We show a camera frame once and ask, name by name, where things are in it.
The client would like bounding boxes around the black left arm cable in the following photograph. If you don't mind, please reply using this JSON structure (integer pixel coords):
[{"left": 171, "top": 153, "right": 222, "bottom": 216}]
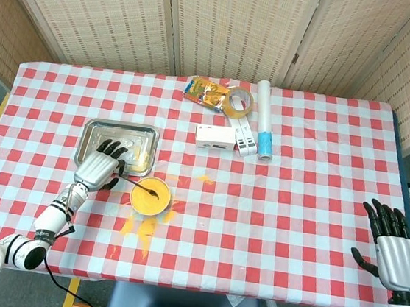
[{"left": 37, "top": 213, "right": 115, "bottom": 307}]

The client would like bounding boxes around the white stapler box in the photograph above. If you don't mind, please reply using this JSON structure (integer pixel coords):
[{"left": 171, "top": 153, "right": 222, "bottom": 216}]
[{"left": 193, "top": 123, "right": 239, "bottom": 153}]

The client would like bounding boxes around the white roll with blue label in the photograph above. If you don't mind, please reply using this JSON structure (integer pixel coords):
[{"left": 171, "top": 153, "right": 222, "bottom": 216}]
[{"left": 248, "top": 78, "right": 283, "bottom": 162}]

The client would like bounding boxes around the dark metal spoon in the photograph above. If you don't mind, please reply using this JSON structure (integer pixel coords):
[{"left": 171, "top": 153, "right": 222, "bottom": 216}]
[{"left": 115, "top": 173, "right": 162, "bottom": 198}]

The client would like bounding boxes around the red white checkered tablecloth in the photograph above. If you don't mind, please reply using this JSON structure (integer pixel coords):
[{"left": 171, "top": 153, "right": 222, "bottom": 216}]
[{"left": 0, "top": 52, "right": 410, "bottom": 307}]

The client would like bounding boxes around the clear packing tape roll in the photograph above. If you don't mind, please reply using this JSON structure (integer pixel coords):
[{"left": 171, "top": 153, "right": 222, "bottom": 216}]
[{"left": 220, "top": 85, "right": 257, "bottom": 121}]

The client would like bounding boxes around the blue table frame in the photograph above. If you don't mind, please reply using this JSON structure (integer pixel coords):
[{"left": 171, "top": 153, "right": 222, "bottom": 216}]
[{"left": 378, "top": 110, "right": 410, "bottom": 241}]

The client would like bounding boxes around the yellow powder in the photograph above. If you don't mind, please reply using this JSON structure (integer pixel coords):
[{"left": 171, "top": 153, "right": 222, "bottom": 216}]
[{"left": 115, "top": 202, "right": 180, "bottom": 264}]

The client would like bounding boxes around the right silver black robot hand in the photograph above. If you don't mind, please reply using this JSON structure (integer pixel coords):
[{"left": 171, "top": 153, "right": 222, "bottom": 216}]
[{"left": 347, "top": 196, "right": 410, "bottom": 292}]

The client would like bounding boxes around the yellow bowl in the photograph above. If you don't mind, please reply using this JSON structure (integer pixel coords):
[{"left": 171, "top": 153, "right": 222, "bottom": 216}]
[{"left": 127, "top": 174, "right": 174, "bottom": 219}]

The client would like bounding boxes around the rectangular steel tray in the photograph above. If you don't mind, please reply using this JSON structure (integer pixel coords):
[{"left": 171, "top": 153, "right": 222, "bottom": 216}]
[{"left": 72, "top": 116, "right": 162, "bottom": 179}]

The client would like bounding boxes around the yellow orange snack packet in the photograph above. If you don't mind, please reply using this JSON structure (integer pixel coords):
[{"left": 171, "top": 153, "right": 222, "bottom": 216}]
[{"left": 180, "top": 74, "right": 233, "bottom": 117}]

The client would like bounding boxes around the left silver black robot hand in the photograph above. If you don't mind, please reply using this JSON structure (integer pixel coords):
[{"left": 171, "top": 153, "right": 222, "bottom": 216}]
[{"left": 71, "top": 135, "right": 130, "bottom": 195}]

